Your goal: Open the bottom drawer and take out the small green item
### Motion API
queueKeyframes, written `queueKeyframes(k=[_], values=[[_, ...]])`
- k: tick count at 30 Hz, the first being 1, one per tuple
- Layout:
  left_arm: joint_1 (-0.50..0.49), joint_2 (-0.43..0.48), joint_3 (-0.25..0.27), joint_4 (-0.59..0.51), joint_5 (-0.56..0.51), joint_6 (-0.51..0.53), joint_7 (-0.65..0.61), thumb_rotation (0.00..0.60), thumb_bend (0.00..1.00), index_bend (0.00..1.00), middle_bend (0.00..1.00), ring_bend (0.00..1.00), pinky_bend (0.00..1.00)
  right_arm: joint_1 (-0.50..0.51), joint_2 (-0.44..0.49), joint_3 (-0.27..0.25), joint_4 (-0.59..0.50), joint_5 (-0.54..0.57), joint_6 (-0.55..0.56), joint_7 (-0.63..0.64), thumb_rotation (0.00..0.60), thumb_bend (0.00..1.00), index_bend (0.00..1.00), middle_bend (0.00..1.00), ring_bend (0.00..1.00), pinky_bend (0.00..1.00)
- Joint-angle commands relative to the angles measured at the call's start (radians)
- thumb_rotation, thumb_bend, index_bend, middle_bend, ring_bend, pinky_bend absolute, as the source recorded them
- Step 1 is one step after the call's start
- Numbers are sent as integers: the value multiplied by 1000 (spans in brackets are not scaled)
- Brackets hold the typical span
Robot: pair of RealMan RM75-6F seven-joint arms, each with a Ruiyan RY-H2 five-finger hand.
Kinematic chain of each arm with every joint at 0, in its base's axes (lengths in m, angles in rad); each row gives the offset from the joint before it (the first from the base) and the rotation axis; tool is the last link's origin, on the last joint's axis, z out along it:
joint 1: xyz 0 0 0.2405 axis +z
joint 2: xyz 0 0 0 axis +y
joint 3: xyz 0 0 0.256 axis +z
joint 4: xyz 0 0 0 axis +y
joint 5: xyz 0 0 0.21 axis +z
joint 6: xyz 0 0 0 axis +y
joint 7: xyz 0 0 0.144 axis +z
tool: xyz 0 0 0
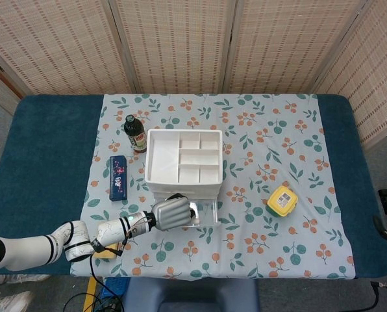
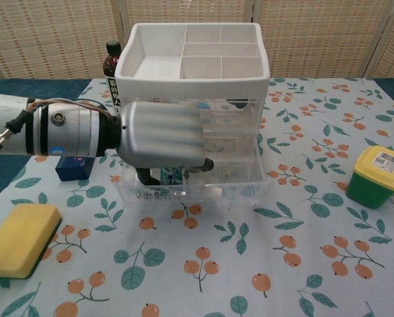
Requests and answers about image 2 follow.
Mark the silver bead chain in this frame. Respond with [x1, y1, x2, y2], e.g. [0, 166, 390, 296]
[136, 191, 181, 201]

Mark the dark glass sauce bottle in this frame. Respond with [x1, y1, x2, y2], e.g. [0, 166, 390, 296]
[102, 41, 124, 108]

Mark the white plastic drawer organizer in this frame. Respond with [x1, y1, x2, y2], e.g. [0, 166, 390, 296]
[114, 22, 270, 186]

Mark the floral print tablecloth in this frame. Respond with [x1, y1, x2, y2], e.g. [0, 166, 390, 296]
[0, 77, 394, 317]

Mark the green patterned small cube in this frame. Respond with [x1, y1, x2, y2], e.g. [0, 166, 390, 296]
[160, 166, 184, 185]

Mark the yellow green sponge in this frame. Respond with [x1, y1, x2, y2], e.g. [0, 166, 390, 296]
[0, 203, 63, 280]

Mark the green tub with yellow lid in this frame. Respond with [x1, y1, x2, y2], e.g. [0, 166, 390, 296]
[344, 145, 394, 209]

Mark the dark blue rectangular carton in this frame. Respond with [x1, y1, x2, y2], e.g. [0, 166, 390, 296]
[55, 155, 95, 182]

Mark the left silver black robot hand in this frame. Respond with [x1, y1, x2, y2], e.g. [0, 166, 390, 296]
[116, 100, 215, 186]

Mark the black arm cable with plug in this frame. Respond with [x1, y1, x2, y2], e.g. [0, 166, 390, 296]
[0, 110, 29, 161]

